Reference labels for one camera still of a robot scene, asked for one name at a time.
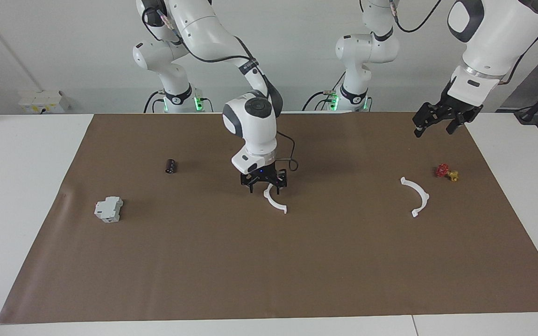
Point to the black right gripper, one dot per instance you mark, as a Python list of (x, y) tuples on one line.
[(264, 176)]

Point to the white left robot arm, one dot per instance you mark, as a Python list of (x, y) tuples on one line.
[(488, 37)]

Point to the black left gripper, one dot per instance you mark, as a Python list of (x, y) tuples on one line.
[(446, 111)]

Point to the brown paper table mat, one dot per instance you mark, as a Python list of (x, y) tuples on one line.
[(269, 261)]

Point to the black cylindrical capacitor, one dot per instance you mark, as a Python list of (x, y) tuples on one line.
[(171, 166)]

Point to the white circuit breaker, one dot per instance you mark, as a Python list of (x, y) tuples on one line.
[(108, 210)]

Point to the white wall socket box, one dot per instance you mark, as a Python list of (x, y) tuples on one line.
[(45, 100)]

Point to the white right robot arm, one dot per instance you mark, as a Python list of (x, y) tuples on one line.
[(255, 126)]

